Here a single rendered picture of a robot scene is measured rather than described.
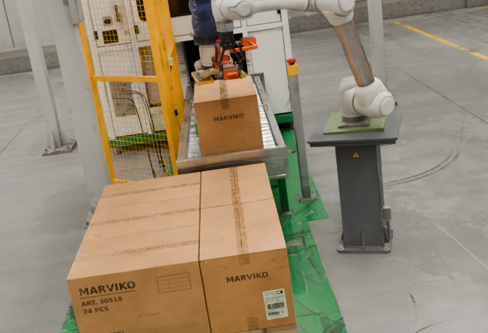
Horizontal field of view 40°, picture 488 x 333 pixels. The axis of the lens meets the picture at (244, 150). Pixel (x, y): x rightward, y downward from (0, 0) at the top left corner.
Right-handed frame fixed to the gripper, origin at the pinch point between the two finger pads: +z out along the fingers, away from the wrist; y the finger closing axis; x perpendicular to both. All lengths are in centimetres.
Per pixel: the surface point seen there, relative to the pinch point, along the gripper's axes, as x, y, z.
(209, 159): -63, 14, 65
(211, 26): -49, 2, -18
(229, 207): 7, 12, 70
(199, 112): -70, 15, 36
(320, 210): -87, -59, 124
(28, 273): -77, 141, 125
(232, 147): -68, -2, 62
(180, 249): 46, 41, 70
